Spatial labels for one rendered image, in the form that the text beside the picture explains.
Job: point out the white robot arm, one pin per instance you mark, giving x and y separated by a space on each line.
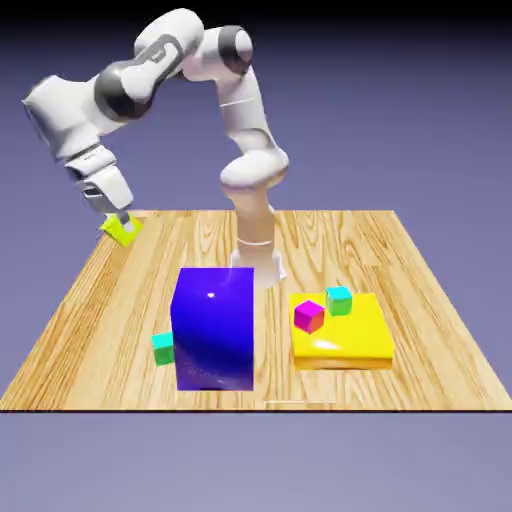
244 120

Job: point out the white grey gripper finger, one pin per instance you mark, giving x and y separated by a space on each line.
126 222

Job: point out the large blue box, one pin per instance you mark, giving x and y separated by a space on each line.
214 328

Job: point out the small yellow-green cube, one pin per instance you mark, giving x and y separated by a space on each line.
120 233

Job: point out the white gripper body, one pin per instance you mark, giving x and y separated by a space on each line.
114 187

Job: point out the small magenta cube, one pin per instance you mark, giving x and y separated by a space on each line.
308 316

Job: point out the large yellow box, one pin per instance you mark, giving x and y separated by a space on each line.
344 336

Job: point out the small teal green cube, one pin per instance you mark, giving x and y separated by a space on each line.
163 348
338 300

